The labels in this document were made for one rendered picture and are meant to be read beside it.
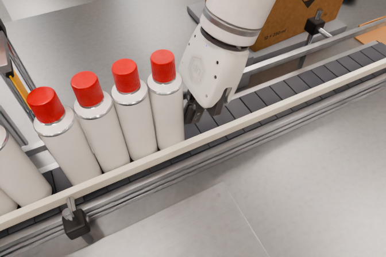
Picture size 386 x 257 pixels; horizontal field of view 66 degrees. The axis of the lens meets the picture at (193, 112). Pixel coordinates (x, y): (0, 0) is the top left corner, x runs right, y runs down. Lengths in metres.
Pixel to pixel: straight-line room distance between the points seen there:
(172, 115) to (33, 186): 0.23
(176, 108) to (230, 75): 0.10
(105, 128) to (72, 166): 0.08
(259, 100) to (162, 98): 0.27
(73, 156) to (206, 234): 0.22
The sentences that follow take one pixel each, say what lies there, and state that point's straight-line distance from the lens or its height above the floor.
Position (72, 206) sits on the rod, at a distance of 0.50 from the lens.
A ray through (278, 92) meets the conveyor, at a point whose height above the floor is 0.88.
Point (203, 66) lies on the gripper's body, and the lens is 0.44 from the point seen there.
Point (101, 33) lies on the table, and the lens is 0.92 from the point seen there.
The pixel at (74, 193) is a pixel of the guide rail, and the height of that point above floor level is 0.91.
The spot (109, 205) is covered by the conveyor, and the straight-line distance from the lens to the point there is 0.54.
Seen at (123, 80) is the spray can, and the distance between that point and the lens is 0.39.
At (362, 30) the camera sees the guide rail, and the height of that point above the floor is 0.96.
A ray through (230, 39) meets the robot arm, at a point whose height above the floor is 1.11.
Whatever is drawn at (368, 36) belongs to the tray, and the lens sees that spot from 1.00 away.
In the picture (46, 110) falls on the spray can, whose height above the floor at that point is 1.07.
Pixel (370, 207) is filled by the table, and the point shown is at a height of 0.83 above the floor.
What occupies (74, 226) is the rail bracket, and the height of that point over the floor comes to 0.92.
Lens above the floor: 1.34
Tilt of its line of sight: 50 degrees down
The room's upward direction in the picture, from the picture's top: straight up
